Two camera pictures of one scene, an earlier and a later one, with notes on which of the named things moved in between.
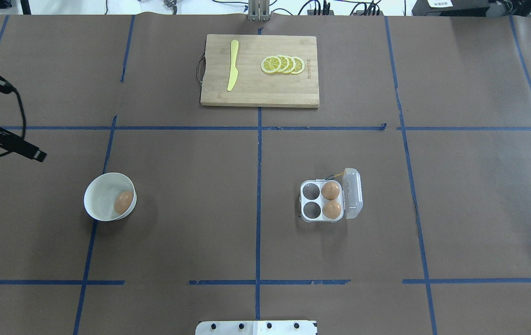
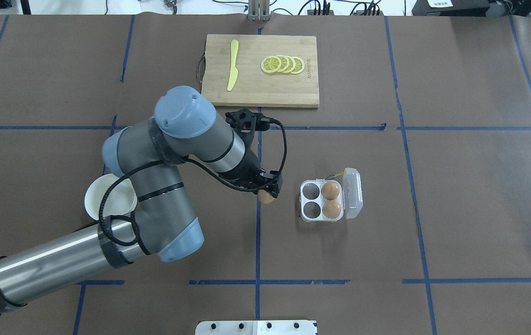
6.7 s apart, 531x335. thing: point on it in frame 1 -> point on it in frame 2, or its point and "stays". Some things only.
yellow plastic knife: (234, 73) stays
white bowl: (100, 193) stays
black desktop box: (450, 8) stays
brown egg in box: (330, 190) stays
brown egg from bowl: (122, 202) -> (264, 197)
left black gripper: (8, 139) -> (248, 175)
